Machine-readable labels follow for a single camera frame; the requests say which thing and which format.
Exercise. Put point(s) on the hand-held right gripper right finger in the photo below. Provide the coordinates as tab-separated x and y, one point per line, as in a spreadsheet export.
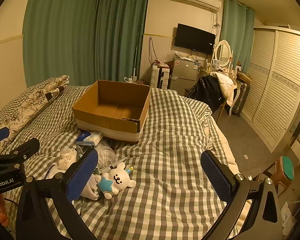
217	177

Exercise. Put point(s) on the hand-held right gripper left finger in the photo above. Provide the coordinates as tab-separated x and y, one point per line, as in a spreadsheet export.
82	176

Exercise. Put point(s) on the white socks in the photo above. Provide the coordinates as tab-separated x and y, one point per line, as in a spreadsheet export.
66	158

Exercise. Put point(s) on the clear plastic swab jar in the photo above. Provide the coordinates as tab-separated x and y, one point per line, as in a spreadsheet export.
106	155

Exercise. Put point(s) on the white plush bear toy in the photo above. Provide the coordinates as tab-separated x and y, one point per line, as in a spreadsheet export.
117	178

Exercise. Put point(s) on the blue tissue packet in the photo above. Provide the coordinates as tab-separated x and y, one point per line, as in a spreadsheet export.
90	138

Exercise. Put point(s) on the brown cardboard box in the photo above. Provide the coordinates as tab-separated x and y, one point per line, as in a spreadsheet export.
110	110

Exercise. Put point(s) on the person's left hand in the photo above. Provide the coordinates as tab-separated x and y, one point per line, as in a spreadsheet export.
2	212

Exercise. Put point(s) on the floral pillow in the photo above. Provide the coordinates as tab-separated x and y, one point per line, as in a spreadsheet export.
32	97

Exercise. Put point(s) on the checkered bed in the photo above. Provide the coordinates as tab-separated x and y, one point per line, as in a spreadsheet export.
165	155

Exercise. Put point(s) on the wooden stool green seat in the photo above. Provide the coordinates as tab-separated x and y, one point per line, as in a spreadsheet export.
286	171

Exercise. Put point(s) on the plaid suitcase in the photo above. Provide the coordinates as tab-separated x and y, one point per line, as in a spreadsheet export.
241	97

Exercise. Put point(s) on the black jacket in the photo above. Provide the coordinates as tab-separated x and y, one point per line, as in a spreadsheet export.
207	92

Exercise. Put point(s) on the white padded jacket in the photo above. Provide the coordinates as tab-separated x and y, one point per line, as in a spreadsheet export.
227	85

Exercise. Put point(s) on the straw hat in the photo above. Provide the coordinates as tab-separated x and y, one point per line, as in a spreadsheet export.
244	77

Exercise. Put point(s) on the silver small fridge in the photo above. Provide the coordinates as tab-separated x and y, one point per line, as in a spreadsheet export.
183	76

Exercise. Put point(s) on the large clear water bottle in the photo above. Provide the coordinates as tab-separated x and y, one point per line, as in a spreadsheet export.
129	79

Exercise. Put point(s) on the white louvred wardrobe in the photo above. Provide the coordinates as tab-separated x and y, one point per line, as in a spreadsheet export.
277	85

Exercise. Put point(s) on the dark red patterned bag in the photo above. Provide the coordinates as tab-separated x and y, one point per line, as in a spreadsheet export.
141	82

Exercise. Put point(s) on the white ribbed suitcase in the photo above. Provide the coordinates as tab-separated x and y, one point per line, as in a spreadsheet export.
160	76

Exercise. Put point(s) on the white oval mirror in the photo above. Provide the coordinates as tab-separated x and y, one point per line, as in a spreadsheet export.
223	53

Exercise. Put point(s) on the white pole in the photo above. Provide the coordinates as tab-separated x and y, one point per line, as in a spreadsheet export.
135	55

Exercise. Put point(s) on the wide green curtain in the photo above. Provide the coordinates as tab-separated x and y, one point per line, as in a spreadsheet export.
85	30

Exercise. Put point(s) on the narrow green curtain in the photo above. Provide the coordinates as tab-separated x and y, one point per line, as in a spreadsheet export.
236	35

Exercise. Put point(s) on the black wall television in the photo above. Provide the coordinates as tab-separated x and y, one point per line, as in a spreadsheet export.
195	38

